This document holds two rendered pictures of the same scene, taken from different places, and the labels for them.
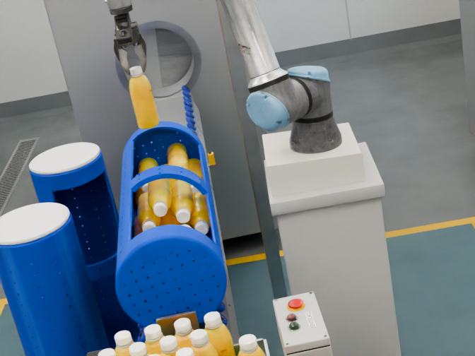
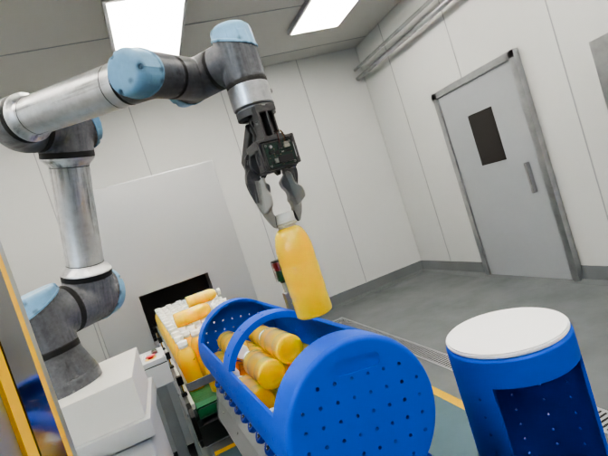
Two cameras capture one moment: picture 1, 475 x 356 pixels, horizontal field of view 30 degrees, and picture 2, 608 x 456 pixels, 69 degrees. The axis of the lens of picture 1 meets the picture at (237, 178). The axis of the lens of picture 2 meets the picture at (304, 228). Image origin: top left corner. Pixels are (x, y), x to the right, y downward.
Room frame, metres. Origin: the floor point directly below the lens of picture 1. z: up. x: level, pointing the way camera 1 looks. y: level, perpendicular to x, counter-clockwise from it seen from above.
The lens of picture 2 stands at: (3.52, -0.02, 1.47)
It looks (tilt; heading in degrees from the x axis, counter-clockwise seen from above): 3 degrees down; 159
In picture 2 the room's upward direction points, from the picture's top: 18 degrees counter-clockwise
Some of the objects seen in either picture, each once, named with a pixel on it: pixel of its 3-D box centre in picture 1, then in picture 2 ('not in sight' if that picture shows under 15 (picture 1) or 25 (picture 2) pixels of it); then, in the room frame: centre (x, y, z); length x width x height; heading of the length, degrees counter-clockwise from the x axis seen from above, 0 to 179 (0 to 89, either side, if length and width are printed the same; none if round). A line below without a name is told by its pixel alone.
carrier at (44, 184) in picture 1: (92, 256); not in sight; (3.22, 0.64, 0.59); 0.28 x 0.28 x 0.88
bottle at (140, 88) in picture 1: (143, 99); (300, 268); (2.73, 0.25, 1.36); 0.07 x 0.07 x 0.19
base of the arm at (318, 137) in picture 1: (314, 128); (59, 367); (2.37, -0.24, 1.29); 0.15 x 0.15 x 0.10
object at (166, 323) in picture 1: (180, 334); not in sight; (1.91, 0.22, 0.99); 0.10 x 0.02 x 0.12; 91
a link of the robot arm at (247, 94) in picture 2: (118, 1); (252, 99); (2.76, 0.25, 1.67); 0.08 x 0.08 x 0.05
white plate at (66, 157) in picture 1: (64, 157); not in sight; (3.22, 0.64, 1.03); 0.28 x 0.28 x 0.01
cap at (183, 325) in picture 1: (182, 325); not in sight; (1.79, 0.19, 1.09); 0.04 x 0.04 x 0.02
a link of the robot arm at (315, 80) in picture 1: (307, 90); (42, 318); (2.37, -0.24, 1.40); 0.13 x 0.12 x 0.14; 132
